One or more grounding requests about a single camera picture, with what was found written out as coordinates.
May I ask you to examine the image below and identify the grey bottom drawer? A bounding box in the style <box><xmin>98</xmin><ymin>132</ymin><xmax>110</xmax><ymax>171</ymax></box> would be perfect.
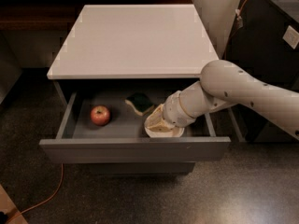
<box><xmin>88</xmin><ymin>161</ymin><xmax>197</xmax><ymax>175</ymax></box>

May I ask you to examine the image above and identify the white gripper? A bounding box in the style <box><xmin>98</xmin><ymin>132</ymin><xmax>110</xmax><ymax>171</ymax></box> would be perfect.
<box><xmin>145</xmin><ymin>91</ymin><xmax>195</xmax><ymax>133</ymax></box>

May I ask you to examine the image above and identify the white paper bowl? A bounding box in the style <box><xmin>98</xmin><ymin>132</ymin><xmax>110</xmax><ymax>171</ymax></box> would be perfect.
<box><xmin>144</xmin><ymin>123</ymin><xmax>184</xmax><ymax>138</ymax></box>

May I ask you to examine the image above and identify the white topped drawer cabinet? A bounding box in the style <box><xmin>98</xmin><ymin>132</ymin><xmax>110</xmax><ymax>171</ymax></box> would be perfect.
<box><xmin>46</xmin><ymin>4</ymin><xmax>226</xmax><ymax>176</ymax></box>

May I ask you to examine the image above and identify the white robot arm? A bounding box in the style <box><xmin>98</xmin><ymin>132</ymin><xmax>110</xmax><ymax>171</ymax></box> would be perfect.
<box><xmin>144</xmin><ymin>60</ymin><xmax>299</xmax><ymax>138</ymax></box>

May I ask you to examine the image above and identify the white wall socket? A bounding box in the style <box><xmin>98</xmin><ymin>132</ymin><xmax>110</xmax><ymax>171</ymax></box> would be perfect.
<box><xmin>283</xmin><ymin>25</ymin><xmax>299</xmax><ymax>49</ymax></box>

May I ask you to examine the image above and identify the dark wooden shelf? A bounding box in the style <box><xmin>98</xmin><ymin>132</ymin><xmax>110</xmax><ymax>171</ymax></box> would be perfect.
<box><xmin>0</xmin><ymin>0</ymin><xmax>192</xmax><ymax>31</ymax></box>

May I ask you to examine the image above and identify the grey top drawer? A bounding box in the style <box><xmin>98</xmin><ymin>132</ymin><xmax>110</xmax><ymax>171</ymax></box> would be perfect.
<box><xmin>39</xmin><ymin>91</ymin><xmax>231</xmax><ymax>163</ymax></box>

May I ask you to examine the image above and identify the red apple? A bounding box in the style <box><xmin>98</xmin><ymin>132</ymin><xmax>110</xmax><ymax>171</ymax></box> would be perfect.
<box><xmin>90</xmin><ymin>105</ymin><xmax>111</xmax><ymax>126</ymax></box>

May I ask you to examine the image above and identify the grey drawer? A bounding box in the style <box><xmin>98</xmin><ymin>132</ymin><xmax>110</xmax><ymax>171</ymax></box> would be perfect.
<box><xmin>39</xmin><ymin>91</ymin><xmax>231</xmax><ymax>163</ymax></box>
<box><xmin>88</xmin><ymin>161</ymin><xmax>197</xmax><ymax>175</ymax></box>

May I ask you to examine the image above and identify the orange cable at right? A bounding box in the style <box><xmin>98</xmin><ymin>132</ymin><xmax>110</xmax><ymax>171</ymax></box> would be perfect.
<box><xmin>221</xmin><ymin>0</ymin><xmax>299</xmax><ymax>61</ymax></box>

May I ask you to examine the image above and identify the green yellow sponge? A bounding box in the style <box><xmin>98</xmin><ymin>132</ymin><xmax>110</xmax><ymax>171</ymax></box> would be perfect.
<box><xmin>125</xmin><ymin>92</ymin><xmax>154</xmax><ymax>116</ymax></box>

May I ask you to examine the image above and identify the orange cable on floor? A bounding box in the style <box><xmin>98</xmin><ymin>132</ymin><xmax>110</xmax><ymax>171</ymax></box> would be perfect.
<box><xmin>5</xmin><ymin>163</ymin><xmax>65</xmax><ymax>224</ymax></box>

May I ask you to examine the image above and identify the wooden board corner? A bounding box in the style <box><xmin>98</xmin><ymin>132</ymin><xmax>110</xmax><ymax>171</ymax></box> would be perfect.
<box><xmin>0</xmin><ymin>185</ymin><xmax>28</xmax><ymax>224</ymax></box>

